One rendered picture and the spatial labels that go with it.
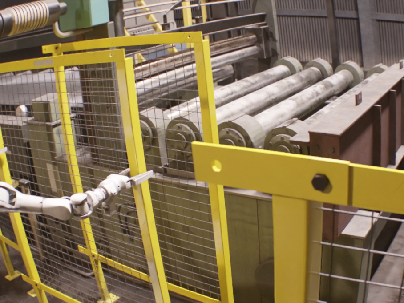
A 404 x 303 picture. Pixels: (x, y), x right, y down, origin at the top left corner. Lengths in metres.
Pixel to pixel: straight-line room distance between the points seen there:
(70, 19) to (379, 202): 2.87
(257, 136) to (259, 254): 0.69
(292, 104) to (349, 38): 8.66
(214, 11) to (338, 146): 3.85
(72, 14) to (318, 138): 1.75
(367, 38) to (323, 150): 8.94
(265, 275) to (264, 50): 2.61
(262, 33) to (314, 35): 7.40
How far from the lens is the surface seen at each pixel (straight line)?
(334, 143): 2.38
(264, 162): 0.59
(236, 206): 2.93
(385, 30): 11.67
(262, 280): 3.05
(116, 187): 1.92
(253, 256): 3.04
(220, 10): 5.93
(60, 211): 1.81
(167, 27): 3.86
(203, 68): 2.21
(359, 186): 0.56
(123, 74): 1.93
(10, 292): 4.01
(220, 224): 2.44
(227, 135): 2.83
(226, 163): 0.62
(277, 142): 2.68
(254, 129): 2.85
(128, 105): 1.95
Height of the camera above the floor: 2.05
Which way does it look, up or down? 20 degrees down
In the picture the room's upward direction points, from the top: 6 degrees counter-clockwise
